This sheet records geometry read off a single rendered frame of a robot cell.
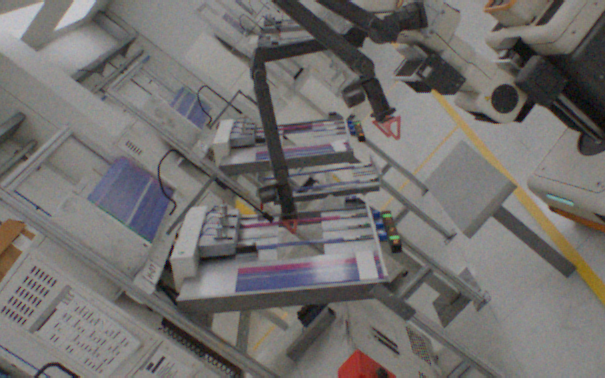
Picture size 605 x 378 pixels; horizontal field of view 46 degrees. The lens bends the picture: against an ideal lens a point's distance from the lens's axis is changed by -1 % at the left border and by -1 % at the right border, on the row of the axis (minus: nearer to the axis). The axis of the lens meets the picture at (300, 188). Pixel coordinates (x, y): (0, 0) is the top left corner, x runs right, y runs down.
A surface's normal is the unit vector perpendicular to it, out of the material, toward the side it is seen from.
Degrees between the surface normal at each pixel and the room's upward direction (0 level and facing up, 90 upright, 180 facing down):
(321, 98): 90
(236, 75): 90
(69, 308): 88
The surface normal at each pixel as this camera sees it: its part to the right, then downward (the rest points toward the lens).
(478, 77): 0.17, 0.15
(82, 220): 0.01, 0.35
